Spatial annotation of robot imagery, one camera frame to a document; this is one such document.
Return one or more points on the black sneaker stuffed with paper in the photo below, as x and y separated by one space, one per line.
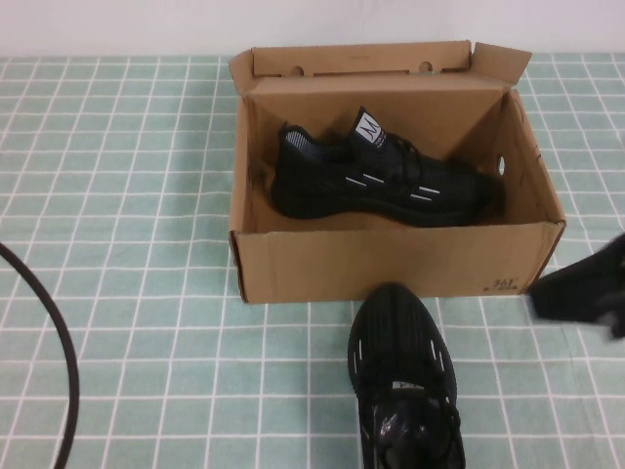
390 332

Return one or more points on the brown cardboard shoe box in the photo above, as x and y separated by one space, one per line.
366 264

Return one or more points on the black sneaker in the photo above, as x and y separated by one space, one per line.
317 166

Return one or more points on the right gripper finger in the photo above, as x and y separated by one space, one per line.
586 315
595 273

